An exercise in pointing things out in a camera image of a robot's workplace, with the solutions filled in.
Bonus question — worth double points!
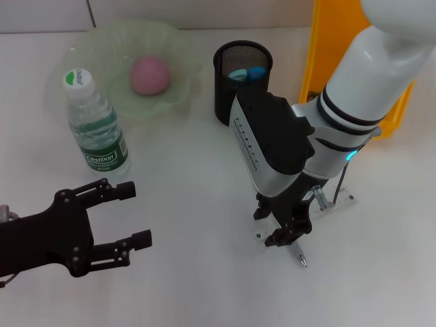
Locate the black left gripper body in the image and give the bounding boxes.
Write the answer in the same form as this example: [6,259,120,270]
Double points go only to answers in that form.
[0,189,95,278]

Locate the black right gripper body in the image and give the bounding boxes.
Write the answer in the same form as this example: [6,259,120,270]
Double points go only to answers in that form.
[268,169,330,236]

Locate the silver ballpoint pen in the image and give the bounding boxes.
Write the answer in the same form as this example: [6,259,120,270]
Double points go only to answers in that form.
[288,240,309,269]

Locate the transparent plastic ruler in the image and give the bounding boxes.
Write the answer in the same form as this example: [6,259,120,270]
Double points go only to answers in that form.
[253,190,358,247]

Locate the green label water bottle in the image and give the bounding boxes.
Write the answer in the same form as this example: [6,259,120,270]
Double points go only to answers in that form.
[61,67,132,177]

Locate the pink peach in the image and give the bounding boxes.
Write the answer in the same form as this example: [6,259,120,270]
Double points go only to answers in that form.
[128,55,172,97]

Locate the blue scissors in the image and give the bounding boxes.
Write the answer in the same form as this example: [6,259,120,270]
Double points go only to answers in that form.
[227,66,267,83]

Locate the black mesh pen holder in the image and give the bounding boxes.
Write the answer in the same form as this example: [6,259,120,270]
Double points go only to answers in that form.
[213,40,274,127]

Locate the green glass fruit plate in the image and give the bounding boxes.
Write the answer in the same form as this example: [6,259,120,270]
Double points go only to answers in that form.
[46,18,204,121]

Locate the yellow plastic bin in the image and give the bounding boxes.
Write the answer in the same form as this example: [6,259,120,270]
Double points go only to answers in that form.
[298,0,417,139]

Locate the grey right arm cable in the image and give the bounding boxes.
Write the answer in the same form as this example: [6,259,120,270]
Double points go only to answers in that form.
[311,159,352,211]

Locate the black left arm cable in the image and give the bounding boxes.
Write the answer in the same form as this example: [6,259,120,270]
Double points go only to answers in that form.
[0,272,17,289]

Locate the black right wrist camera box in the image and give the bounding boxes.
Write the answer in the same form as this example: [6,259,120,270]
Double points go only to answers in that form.
[228,90,316,198]

